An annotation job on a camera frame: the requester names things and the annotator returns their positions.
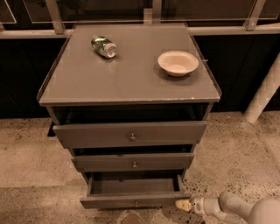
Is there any grey top drawer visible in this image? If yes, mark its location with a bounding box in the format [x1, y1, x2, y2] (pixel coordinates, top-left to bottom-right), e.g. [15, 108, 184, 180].
[53, 121, 207, 149]

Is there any grey drawer cabinet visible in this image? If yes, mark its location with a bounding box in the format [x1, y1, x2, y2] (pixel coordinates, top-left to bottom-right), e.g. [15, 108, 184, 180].
[38, 24, 221, 179]

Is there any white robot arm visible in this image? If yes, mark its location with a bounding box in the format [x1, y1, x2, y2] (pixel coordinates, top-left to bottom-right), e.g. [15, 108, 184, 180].
[175, 192, 280, 224]

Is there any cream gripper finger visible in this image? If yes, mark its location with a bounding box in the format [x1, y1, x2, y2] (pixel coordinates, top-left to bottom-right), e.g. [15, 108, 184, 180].
[177, 206, 192, 212]
[175, 199, 191, 207]

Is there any white slanted pole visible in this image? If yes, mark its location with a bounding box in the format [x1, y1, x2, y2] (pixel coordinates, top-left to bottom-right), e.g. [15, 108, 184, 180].
[243, 53, 280, 123]

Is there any metal railing frame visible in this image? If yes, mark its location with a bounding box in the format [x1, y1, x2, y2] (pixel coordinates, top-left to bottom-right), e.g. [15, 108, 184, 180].
[0, 0, 280, 39]

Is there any grey bottom drawer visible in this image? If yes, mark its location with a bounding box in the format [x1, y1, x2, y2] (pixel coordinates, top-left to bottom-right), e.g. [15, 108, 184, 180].
[80, 174, 190, 209]

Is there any grey drawer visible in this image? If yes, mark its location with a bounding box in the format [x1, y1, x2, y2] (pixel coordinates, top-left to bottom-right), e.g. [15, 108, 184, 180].
[53, 121, 207, 149]
[80, 174, 190, 209]
[72, 153, 194, 172]

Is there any green crushed soda can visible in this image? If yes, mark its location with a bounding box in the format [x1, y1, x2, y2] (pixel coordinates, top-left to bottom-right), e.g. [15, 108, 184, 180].
[91, 35, 116, 59]

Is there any grey middle drawer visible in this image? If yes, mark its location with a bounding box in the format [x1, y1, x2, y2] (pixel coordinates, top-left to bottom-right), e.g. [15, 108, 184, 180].
[72, 153, 194, 172]

